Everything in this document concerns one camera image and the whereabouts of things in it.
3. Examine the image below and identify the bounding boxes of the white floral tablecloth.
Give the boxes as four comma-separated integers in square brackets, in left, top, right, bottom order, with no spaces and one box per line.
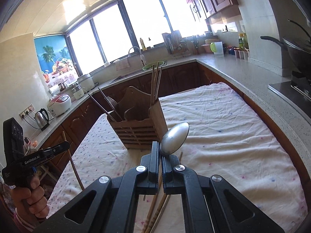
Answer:
[46,82,308,233]

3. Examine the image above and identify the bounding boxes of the white and pink rice cooker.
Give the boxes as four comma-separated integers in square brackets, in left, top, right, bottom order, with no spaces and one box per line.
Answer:
[47,95,72,118]

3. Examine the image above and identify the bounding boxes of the large white rice cooker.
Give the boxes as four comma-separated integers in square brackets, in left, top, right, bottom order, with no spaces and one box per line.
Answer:
[77,73,95,93]

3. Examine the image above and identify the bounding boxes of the wooden utensil holder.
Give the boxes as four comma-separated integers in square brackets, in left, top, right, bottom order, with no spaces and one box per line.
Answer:
[107,86,169,150]

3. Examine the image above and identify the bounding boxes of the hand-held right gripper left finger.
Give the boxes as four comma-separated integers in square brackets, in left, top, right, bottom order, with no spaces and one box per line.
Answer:
[34,141,162,233]

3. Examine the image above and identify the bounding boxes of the gas stove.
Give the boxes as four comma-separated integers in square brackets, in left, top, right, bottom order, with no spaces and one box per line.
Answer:
[268,71,311,97]

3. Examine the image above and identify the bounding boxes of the pink bowl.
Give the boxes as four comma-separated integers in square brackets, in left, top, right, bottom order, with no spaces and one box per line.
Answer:
[203,37,218,53]

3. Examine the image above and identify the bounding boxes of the curved kitchen faucet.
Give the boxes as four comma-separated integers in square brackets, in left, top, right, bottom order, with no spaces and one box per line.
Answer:
[128,47,145,66]

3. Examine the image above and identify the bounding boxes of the clear pitcher with green lid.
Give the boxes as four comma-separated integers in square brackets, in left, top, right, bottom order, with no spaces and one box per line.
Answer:
[210,41,224,57]

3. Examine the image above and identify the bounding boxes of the wall socket strip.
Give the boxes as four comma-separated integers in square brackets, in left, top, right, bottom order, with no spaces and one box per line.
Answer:
[19,104,34,119]

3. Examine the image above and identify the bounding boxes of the beach print window blind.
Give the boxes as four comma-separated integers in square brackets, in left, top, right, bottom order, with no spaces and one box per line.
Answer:
[34,35,78,90]

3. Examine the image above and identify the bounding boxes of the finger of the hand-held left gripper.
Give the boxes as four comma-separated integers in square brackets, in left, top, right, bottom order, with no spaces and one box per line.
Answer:
[39,141,71,159]

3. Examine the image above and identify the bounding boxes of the steel electric kettle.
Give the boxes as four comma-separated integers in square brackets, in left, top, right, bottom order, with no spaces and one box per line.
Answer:
[34,108,50,131]

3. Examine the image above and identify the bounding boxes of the speckled stone countertop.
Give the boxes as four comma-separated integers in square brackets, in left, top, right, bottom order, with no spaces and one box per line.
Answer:
[24,52,311,151]

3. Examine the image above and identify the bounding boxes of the metal chopstick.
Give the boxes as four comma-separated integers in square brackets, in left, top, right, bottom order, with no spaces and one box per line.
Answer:
[88,93,114,122]
[98,87,123,121]

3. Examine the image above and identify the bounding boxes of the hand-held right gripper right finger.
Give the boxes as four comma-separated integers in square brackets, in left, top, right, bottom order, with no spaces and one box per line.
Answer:
[162,154,285,233]

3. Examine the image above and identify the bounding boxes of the bamboo chopstick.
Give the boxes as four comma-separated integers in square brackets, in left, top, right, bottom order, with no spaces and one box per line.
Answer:
[143,175,163,233]
[62,131,85,190]
[154,63,160,103]
[151,64,155,106]
[148,152,183,233]
[155,67,163,102]
[153,195,171,233]

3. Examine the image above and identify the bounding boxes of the person's left hand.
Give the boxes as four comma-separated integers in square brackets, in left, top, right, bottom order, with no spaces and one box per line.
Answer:
[11,175,50,220]

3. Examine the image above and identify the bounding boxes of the metal spoon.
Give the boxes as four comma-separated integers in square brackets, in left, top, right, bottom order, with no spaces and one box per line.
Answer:
[160,122,189,156]

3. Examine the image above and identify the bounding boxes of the large kitchen window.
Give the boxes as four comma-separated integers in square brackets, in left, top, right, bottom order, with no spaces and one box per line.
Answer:
[66,0,209,74]

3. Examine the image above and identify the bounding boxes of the kitchen sink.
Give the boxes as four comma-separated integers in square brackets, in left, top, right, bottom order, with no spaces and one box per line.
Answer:
[109,61,168,84]

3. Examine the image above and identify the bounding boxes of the black wok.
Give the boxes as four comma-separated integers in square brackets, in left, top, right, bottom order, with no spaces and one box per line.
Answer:
[260,19,311,74]

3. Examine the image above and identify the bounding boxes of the yellow oil bottle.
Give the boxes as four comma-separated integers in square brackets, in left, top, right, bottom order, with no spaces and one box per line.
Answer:
[238,33,248,50]

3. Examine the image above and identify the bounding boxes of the metal dish rack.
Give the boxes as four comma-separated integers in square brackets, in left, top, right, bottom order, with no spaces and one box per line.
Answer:
[162,30,191,59]

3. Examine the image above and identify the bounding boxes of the pink dish towel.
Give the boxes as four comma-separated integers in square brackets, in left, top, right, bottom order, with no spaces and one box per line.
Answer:
[115,59,130,71]

